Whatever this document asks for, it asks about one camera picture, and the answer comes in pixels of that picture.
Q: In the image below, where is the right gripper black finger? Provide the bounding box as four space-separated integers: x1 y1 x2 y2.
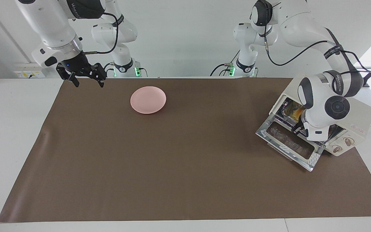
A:
90 63 106 88
56 69 80 88

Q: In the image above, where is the aluminium foil tray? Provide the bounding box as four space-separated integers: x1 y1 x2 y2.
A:
281 99 306 124

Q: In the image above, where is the glass oven door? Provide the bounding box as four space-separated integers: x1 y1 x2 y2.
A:
255 116 326 172

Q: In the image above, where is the cream toaster oven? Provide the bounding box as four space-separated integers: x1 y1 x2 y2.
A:
269 73 371 157

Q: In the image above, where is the pink round plate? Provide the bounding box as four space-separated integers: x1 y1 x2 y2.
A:
130 86 167 114

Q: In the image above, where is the brown table mat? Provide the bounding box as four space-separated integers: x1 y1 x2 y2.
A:
0 77 371 223

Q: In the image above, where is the white wall socket box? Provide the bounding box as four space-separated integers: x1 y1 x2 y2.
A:
14 62 49 79

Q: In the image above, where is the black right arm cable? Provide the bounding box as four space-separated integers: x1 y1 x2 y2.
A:
86 12 119 54

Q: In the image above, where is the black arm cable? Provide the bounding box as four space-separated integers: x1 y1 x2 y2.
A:
86 12 119 54
264 19 371 73

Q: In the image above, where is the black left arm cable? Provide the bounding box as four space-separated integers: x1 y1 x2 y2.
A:
264 19 371 73

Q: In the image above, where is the white wall cable duct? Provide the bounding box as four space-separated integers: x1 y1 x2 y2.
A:
0 0 31 64

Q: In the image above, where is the black base cable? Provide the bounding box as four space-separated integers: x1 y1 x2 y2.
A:
210 50 241 77

